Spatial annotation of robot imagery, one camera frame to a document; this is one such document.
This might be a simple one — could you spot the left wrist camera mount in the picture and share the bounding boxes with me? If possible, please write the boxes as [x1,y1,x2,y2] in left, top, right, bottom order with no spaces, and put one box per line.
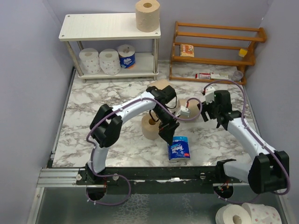
[178,102,191,119]

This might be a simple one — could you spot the white two-tier shelf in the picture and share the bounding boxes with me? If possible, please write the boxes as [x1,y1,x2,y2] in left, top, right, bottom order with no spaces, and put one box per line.
[59,13,161,82]

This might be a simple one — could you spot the white green small box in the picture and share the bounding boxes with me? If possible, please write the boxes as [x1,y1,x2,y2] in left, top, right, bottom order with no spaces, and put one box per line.
[210,72,229,80]

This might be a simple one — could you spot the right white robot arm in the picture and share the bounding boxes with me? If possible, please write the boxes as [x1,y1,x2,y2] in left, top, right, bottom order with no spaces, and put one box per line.
[201,87,290,194]

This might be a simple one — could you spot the orange snack packet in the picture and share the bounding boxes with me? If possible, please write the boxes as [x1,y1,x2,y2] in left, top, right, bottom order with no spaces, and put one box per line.
[180,44,194,57]

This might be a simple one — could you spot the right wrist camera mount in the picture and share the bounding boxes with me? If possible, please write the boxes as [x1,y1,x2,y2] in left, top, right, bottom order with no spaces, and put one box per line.
[202,86,215,104]

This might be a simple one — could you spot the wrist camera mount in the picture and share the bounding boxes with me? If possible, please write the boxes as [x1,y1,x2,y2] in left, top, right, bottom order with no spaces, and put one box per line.
[202,86,215,104]
[178,102,191,119]

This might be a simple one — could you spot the brown paper roll front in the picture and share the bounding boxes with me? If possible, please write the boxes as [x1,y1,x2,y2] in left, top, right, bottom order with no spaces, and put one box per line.
[141,114,161,140]

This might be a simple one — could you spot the blue Vinda roll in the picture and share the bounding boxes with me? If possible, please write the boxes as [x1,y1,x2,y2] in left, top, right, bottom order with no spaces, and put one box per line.
[117,44,135,69]

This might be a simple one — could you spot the yellow sponge block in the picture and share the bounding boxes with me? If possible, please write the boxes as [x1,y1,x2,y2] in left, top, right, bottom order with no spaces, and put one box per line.
[238,49,248,57]

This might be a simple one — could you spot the blue Tempo roll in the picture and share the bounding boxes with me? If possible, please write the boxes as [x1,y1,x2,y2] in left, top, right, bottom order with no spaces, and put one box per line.
[167,136,191,162]

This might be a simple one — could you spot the wooden slatted rack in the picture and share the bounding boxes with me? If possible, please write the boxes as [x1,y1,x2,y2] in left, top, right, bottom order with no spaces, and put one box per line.
[169,21,267,83]

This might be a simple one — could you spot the red white small box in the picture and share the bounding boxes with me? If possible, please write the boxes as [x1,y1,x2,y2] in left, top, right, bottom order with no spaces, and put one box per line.
[195,73,211,80]

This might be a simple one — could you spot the clear plastic cup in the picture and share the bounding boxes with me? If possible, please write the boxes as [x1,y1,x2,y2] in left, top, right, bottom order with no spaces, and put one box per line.
[232,70,244,82]

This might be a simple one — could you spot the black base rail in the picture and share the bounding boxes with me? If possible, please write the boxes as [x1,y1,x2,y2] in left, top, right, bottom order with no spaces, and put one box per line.
[76,166,239,194]

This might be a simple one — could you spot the white floral paper roll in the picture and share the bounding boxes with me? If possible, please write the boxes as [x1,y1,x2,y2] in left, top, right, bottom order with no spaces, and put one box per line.
[99,49,121,76]
[79,48,101,74]

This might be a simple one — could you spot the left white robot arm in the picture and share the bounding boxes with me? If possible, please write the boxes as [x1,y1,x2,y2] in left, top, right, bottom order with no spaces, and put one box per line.
[86,85,179,184]

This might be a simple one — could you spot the brown paper roll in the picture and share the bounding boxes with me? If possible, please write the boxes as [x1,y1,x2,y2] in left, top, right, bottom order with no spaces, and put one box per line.
[147,79,171,90]
[135,0,160,33]
[141,114,161,140]
[175,98,200,121]

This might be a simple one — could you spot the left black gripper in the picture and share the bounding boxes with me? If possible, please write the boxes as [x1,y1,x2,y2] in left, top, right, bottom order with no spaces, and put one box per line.
[153,106,180,146]

